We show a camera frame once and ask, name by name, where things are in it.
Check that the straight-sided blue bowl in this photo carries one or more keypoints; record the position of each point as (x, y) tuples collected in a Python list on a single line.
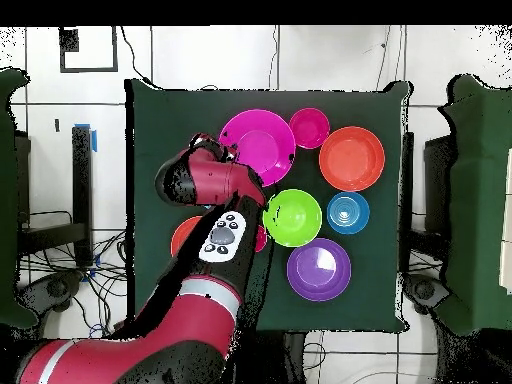
[(348, 212)]

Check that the green cloth covered table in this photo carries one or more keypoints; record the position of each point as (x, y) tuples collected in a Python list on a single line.
[(6, 200), (480, 200)]

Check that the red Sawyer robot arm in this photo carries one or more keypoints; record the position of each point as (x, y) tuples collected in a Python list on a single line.
[(208, 176)]

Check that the dark green table cloth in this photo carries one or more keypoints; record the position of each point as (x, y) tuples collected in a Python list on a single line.
[(180, 108)]

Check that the black metal frame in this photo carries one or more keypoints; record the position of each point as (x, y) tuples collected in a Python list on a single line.
[(52, 236)]

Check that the black square floor frame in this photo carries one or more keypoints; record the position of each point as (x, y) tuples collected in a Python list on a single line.
[(88, 69)]

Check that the black post with blue tape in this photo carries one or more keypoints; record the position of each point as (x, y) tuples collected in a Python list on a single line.
[(82, 192)]

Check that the small black item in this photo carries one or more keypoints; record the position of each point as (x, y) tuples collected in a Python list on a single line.
[(57, 125)]

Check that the red cup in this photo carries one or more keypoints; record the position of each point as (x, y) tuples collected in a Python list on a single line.
[(261, 239)]

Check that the large magenta bowl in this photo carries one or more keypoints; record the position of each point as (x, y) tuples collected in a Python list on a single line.
[(268, 144)]

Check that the black box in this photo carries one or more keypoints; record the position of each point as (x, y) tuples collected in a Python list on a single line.
[(438, 184)]

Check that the purple bowl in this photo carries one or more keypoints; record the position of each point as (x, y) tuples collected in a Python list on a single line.
[(318, 269)]

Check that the black pedestal foot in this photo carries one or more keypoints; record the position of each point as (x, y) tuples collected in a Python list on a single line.
[(424, 290), (56, 288)]

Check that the green bowl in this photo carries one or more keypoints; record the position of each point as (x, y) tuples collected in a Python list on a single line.
[(296, 218)]

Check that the orange bowl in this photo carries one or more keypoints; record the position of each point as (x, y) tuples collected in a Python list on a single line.
[(184, 232), (352, 158)]

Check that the small crimson bowl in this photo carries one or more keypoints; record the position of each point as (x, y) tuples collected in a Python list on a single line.
[(309, 128)]

